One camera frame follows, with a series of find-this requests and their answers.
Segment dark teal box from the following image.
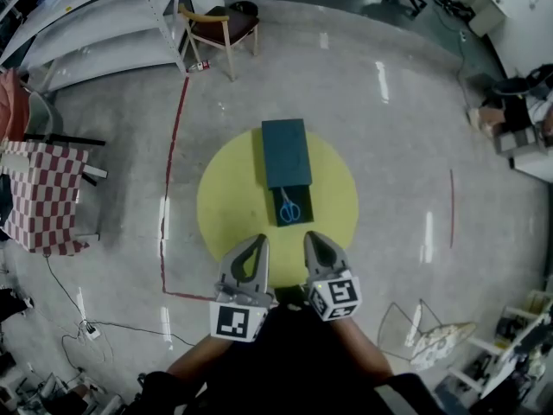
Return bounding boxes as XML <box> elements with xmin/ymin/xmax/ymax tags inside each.
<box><xmin>260</xmin><ymin>118</ymin><xmax>315</xmax><ymax>228</ymax></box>

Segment black power cable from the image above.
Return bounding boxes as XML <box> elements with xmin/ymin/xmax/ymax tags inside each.
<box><xmin>41</xmin><ymin>252</ymin><xmax>198</xmax><ymax>380</ymax></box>

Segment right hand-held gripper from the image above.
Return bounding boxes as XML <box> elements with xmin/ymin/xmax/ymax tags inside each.
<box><xmin>302</xmin><ymin>230</ymin><xmax>362</xmax><ymax>322</ymax></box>

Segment black round bin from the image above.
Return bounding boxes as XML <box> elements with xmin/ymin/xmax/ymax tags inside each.
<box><xmin>228</xmin><ymin>0</ymin><xmax>261</xmax><ymax>18</ymax></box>

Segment person's left forearm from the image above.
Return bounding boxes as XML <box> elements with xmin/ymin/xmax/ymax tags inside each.
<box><xmin>165</xmin><ymin>332</ymin><xmax>244</xmax><ymax>380</ymax></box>

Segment white desk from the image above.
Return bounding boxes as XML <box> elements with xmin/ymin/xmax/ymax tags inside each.
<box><xmin>446</xmin><ymin>0</ymin><xmax>553</xmax><ymax>80</ymax></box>

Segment wooden chair with dark seat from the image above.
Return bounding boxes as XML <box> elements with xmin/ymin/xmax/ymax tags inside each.
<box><xmin>177</xmin><ymin>3</ymin><xmax>261</xmax><ymax>82</ymax></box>

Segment red white checkered tablecloth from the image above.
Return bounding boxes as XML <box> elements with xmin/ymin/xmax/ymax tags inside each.
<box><xmin>0</xmin><ymin>139</ymin><xmax>92</xmax><ymax>255</ymax></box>

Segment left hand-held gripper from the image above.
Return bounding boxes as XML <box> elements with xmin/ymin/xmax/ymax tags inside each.
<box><xmin>208</xmin><ymin>233</ymin><xmax>277</xmax><ymax>344</ymax></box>

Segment wire chair with patterned cushion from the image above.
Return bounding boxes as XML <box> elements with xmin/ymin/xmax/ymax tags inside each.
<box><xmin>377</xmin><ymin>297</ymin><xmax>479</xmax><ymax>372</ymax></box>

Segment orange cloth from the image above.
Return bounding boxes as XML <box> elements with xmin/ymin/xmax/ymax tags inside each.
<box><xmin>0</xmin><ymin>67</ymin><xmax>32</xmax><ymax>143</ymax></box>

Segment round yellow floor mat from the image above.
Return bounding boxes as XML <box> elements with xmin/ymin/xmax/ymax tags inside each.
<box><xmin>196</xmin><ymin>126</ymin><xmax>360</xmax><ymax>288</ymax></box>

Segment person's right forearm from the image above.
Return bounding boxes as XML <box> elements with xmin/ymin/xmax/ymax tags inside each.
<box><xmin>330</xmin><ymin>316</ymin><xmax>395</xmax><ymax>380</ymax></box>

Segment white shelf unit with clutter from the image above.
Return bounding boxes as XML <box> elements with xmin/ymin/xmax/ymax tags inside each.
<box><xmin>434</xmin><ymin>289</ymin><xmax>553</xmax><ymax>415</ymax></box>

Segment white power strip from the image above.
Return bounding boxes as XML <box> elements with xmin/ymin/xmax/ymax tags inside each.
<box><xmin>79</xmin><ymin>320</ymin><xmax>103</xmax><ymax>340</ymax></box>

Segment person's black clothing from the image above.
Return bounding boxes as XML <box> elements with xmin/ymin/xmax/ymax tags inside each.
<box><xmin>137</xmin><ymin>284</ymin><xmax>437</xmax><ymax>415</ymax></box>

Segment blue-handled scissors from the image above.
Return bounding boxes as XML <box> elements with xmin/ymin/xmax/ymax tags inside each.
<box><xmin>278</xmin><ymin>187</ymin><xmax>302</xmax><ymax>225</ymax></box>

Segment white metal shelf rack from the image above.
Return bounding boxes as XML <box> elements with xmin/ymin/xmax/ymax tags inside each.
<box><xmin>0</xmin><ymin>0</ymin><xmax>194</xmax><ymax>93</ymax></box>

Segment brown cardboard box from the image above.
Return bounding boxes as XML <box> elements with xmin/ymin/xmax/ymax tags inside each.
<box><xmin>467</xmin><ymin>105</ymin><xmax>507</xmax><ymax>137</ymax></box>

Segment grey chair with black frame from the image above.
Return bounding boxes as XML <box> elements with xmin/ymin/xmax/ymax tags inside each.
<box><xmin>22</xmin><ymin>89</ymin><xmax>107</xmax><ymax>147</ymax></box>

